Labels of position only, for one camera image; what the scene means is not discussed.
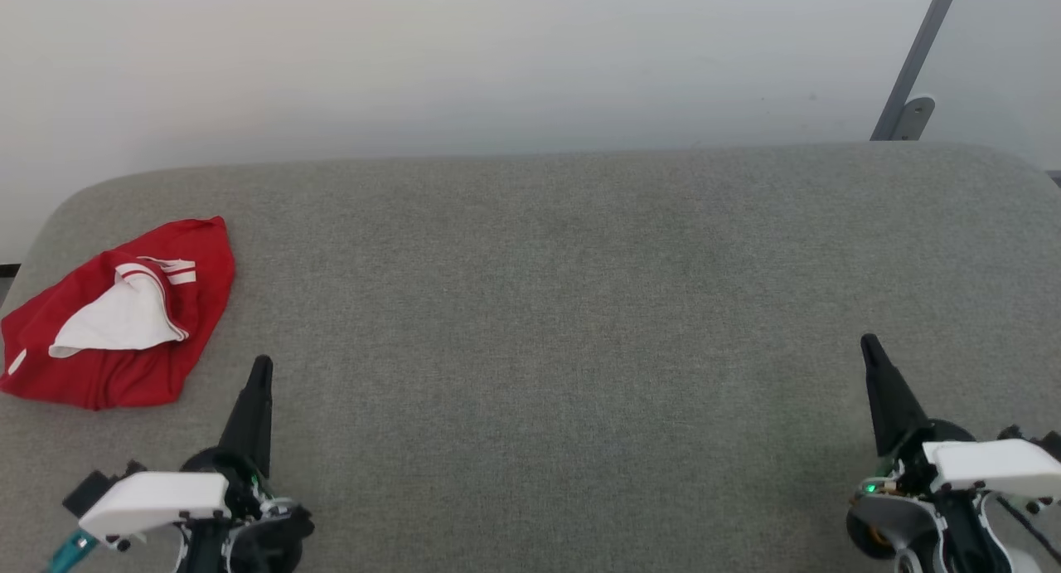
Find grey rounded mounting plate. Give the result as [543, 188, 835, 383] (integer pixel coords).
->
[891, 96, 937, 141]

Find thin black cable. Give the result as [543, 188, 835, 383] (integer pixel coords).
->
[991, 494, 1061, 561]

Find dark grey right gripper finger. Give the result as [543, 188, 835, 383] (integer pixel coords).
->
[862, 334, 904, 456]
[869, 334, 931, 441]

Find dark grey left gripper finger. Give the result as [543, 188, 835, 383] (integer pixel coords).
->
[220, 356, 265, 462]
[250, 356, 274, 477]

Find grey metal strut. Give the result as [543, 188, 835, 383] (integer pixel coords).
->
[870, 0, 967, 141]

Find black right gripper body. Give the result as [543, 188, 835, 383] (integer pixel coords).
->
[862, 420, 977, 498]

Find red and white garment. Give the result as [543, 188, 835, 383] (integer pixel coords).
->
[0, 216, 236, 411]

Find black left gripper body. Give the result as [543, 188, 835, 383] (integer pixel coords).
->
[181, 447, 295, 520]

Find teal cable connector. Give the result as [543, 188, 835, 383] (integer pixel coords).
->
[46, 530, 99, 573]

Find grey fabric sofa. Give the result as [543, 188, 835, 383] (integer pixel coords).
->
[0, 142, 1061, 573]

